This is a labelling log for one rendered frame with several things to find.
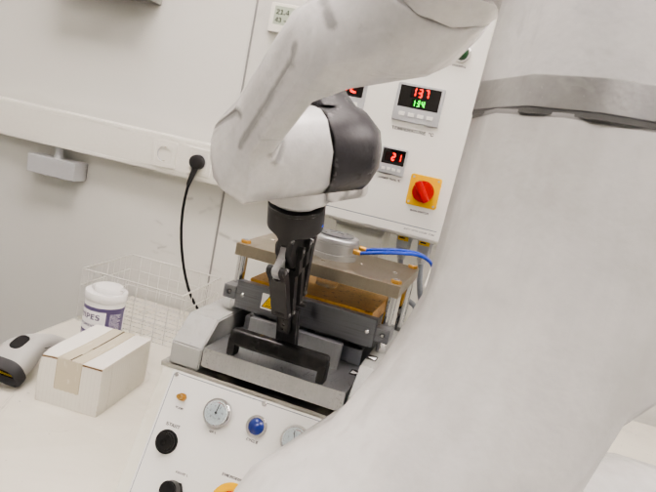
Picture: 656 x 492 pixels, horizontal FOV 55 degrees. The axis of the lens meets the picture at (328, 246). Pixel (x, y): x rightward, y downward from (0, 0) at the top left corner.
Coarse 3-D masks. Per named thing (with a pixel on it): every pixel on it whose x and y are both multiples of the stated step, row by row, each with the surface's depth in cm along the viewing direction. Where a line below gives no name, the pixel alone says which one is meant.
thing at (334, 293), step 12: (264, 276) 102; (312, 276) 109; (312, 288) 101; (324, 288) 103; (336, 288) 104; (348, 288) 106; (324, 300) 97; (336, 300) 97; (348, 300) 99; (360, 300) 100; (372, 300) 102; (384, 300) 103; (372, 312) 95
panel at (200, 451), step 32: (192, 384) 92; (160, 416) 91; (192, 416) 90; (256, 416) 88; (288, 416) 88; (192, 448) 89; (224, 448) 88; (256, 448) 87; (160, 480) 88; (192, 480) 87; (224, 480) 87
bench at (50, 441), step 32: (160, 352) 141; (0, 384) 113; (32, 384) 115; (0, 416) 103; (32, 416) 105; (64, 416) 107; (128, 416) 111; (0, 448) 94; (32, 448) 96; (64, 448) 98; (96, 448) 99; (128, 448) 101; (0, 480) 87; (32, 480) 89; (64, 480) 90; (96, 480) 91
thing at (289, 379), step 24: (312, 336) 94; (216, 360) 91; (240, 360) 90; (264, 360) 91; (336, 360) 93; (264, 384) 89; (288, 384) 88; (312, 384) 87; (336, 384) 88; (336, 408) 86
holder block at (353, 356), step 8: (248, 320) 101; (320, 336) 99; (344, 344) 98; (376, 344) 107; (344, 352) 97; (352, 352) 97; (360, 352) 96; (368, 352) 102; (344, 360) 97; (352, 360) 97; (360, 360) 96
